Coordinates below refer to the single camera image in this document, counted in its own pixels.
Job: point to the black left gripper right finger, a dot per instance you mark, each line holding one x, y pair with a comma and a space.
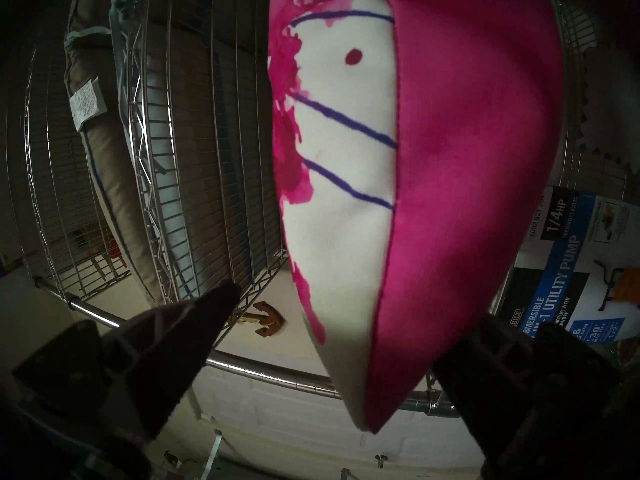
530, 399

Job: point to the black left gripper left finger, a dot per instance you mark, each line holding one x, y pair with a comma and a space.
165, 354

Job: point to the pink splash print cushion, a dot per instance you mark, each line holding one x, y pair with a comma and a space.
450, 184

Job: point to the brown bench cushion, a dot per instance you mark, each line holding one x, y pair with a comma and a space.
115, 184

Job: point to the utility pump cardboard box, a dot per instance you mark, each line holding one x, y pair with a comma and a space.
565, 264

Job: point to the white panel door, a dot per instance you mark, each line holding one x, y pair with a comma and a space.
300, 429

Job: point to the metal door knob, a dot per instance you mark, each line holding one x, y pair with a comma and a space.
381, 458

